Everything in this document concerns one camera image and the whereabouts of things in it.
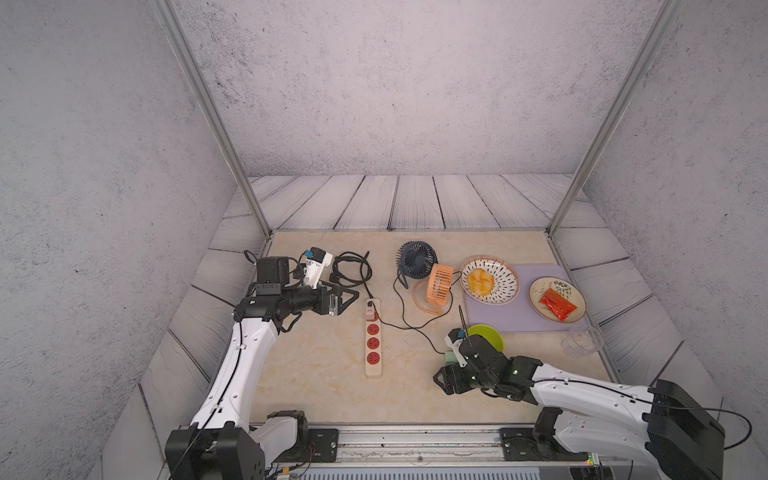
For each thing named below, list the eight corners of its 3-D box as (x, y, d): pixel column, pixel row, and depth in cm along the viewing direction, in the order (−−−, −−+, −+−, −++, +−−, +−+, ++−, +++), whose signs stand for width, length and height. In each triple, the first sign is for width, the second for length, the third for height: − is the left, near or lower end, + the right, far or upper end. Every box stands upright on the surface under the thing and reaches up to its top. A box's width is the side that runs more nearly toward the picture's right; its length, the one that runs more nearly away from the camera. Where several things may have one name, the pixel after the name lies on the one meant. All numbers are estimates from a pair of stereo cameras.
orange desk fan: (414, 306, 101) (416, 281, 91) (431, 283, 107) (434, 258, 97) (437, 320, 98) (442, 296, 87) (453, 296, 104) (460, 271, 93)
